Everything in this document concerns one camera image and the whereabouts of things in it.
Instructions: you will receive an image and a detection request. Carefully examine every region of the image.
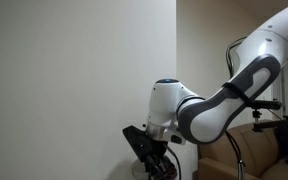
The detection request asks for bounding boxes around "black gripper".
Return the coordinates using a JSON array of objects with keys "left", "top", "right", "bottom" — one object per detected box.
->
[{"left": 144, "top": 140, "right": 172, "bottom": 180}]

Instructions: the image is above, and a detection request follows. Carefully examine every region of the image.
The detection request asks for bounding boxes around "white door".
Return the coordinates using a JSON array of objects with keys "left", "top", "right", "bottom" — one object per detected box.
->
[{"left": 0, "top": 0, "right": 178, "bottom": 180}]

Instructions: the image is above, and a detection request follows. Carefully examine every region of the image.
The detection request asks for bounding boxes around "brown sofa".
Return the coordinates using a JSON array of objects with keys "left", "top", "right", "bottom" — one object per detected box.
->
[{"left": 197, "top": 119, "right": 288, "bottom": 180}]

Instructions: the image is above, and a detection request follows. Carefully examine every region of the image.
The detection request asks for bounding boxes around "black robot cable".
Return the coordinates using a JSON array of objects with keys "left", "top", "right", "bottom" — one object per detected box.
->
[{"left": 225, "top": 35, "right": 249, "bottom": 180}]

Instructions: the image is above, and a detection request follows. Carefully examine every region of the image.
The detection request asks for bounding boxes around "black arm strap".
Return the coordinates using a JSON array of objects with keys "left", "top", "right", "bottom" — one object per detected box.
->
[{"left": 221, "top": 82, "right": 254, "bottom": 108}]

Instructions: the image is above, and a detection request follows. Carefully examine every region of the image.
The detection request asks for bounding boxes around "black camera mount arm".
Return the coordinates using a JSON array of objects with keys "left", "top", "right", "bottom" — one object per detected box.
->
[{"left": 251, "top": 109, "right": 288, "bottom": 133}]

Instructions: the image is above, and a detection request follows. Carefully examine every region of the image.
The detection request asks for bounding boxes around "black stereo camera bar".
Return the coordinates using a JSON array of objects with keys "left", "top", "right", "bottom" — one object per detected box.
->
[{"left": 248, "top": 99, "right": 283, "bottom": 111}]

